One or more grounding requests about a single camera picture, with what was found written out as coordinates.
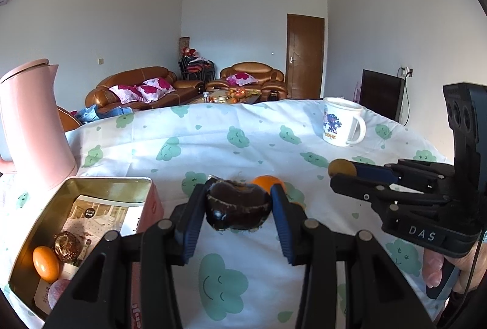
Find pink floral pillow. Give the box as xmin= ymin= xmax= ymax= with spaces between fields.
xmin=137 ymin=77 xmax=176 ymax=102
xmin=226 ymin=72 xmax=256 ymax=85
xmin=108 ymin=85 xmax=147 ymax=104

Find brown leather armchair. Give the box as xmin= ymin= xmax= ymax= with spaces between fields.
xmin=205 ymin=62 xmax=288 ymax=101

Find small yellow fruit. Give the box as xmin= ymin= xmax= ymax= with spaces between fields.
xmin=328 ymin=159 xmax=357 ymax=178

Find stacked dark chairs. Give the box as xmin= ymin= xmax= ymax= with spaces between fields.
xmin=178 ymin=57 xmax=215 ymax=83

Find blue clothes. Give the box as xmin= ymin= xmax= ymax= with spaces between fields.
xmin=74 ymin=104 xmax=134 ymax=124

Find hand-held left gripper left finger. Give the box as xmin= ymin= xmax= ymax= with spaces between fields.
xmin=44 ymin=182 xmax=208 ymax=329

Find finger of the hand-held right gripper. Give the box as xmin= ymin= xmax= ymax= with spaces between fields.
xmin=329 ymin=174 xmax=423 ymax=208
xmin=350 ymin=159 xmax=457 ymax=196

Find pink electric kettle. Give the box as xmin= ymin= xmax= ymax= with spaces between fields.
xmin=0 ymin=59 xmax=80 ymax=190

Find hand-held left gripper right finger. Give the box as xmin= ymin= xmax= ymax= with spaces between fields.
xmin=269 ymin=184 xmax=423 ymax=329

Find brown leather sofa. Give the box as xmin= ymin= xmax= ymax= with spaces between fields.
xmin=84 ymin=66 xmax=206 ymax=111

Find person's right hand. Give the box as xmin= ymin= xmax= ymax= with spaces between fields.
xmin=422 ymin=238 xmax=487 ymax=295

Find black power cable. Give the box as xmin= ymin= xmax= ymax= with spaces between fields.
xmin=398 ymin=66 xmax=413 ymax=126

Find cluttered coffee table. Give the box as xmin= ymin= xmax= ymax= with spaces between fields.
xmin=190 ymin=86 xmax=263 ymax=107

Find pink metal tin box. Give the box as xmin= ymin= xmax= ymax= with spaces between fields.
xmin=8 ymin=177 xmax=165 ymax=329

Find printed paper leaflet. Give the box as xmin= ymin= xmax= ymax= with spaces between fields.
xmin=32 ymin=194 xmax=147 ymax=316

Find cloud print tablecloth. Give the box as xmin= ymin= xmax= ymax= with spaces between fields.
xmin=0 ymin=98 xmax=463 ymax=329

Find white printed mug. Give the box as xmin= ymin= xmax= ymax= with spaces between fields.
xmin=321 ymin=97 xmax=366 ymax=148

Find large orange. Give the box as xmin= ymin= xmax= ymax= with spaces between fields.
xmin=252 ymin=175 xmax=287 ymax=196

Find black television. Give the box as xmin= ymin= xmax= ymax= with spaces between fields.
xmin=359 ymin=69 xmax=406 ymax=122

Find small oval orange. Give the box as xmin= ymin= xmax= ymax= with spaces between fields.
xmin=32 ymin=246 xmax=61 ymax=283

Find brown wooden door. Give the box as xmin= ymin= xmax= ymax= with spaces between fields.
xmin=286 ymin=13 xmax=325 ymax=100

